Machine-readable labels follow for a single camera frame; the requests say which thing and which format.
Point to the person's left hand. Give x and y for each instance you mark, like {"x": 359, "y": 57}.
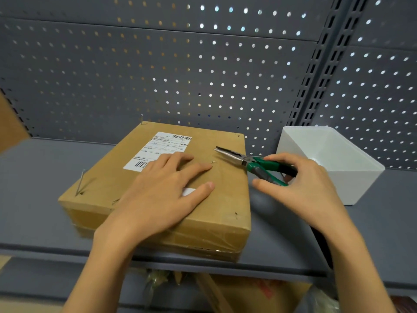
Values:
{"x": 156, "y": 205}

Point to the person's right hand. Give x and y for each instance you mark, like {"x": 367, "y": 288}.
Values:
{"x": 312, "y": 195}

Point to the white plastic bin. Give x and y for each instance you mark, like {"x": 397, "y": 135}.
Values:
{"x": 358, "y": 185}

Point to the brown cardboard box white labels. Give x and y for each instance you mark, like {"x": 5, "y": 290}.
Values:
{"x": 221, "y": 198}

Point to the metal nail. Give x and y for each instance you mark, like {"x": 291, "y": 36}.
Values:
{"x": 141, "y": 119}
{"x": 80, "y": 183}

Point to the cardboard box red lettering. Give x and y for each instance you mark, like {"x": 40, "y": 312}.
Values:
{"x": 247, "y": 299}

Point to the grey metal shelf board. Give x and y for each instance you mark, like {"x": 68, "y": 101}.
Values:
{"x": 49, "y": 277}
{"x": 39, "y": 179}
{"x": 391, "y": 231}

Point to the crumpled clear plastic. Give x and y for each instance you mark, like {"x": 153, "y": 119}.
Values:
{"x": 312, "y": 303}

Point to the grey perforated back panel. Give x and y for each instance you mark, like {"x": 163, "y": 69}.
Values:
{"x": 163, "y": 61}
{"x": 384, "y": 94}

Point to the brown wooden panel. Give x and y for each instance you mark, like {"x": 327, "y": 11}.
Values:
{"x": 9, "y": 127}

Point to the grey slotted upright post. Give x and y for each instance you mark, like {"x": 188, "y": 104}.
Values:
{"x": 325, "y": 61}
{"x": 16, "y": 110}

